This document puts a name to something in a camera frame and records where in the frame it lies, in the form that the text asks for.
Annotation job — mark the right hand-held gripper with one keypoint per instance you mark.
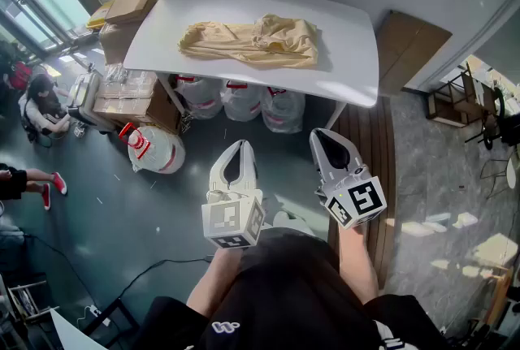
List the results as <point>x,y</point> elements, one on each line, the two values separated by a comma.
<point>361,198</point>

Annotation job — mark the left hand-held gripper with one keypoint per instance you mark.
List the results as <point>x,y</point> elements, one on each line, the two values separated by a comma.
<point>227,218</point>

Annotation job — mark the beige cloth garment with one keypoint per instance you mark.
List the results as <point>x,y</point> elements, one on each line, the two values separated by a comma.
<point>243,44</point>

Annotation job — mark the person's left forearm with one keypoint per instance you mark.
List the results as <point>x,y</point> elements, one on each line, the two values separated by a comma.
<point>211,279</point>

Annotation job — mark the person's right forearm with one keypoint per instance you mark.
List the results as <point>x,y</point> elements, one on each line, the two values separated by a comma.
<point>357,259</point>

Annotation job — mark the person's black shirt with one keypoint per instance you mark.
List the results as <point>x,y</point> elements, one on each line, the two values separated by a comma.
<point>284,291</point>

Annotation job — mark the brown wooden board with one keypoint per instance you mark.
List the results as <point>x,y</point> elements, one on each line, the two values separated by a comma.
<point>410,52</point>

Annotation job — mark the silver suitcase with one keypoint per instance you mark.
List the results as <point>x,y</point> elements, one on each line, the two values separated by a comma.
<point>85,92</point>

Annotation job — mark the large brown cardboard box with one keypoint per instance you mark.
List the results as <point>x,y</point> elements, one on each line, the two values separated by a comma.
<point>118,40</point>

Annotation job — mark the round white side table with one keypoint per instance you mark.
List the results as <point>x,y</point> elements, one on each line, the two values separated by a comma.
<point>511,174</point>

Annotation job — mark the black metal stand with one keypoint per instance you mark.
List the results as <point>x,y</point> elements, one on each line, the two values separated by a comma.
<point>118,314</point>

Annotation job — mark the white power strip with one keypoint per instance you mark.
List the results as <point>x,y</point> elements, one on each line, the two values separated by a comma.
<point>94,311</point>

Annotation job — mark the small wooden stool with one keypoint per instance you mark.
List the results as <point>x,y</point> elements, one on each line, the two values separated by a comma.
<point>501,291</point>

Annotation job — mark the white board sheet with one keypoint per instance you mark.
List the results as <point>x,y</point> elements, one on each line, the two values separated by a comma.
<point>69,334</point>

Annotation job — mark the red bag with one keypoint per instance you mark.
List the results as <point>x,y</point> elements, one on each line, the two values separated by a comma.
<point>20,74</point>

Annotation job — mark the white metal rack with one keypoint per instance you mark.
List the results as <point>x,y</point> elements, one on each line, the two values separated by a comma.
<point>24,299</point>

